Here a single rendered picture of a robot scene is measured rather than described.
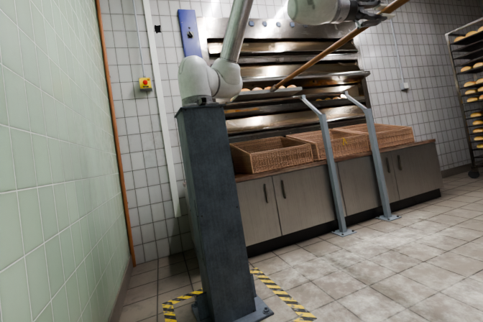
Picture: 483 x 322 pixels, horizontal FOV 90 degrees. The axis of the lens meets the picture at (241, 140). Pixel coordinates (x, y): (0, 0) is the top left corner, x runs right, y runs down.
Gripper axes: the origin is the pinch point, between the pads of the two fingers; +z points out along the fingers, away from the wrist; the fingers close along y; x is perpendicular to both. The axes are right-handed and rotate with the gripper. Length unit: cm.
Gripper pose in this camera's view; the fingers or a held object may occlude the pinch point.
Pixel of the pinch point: (384, 11)
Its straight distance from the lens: 119.0
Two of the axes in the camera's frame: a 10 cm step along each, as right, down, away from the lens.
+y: 1.6, 9.9, -0.5
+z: 9.4, -1.3, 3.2
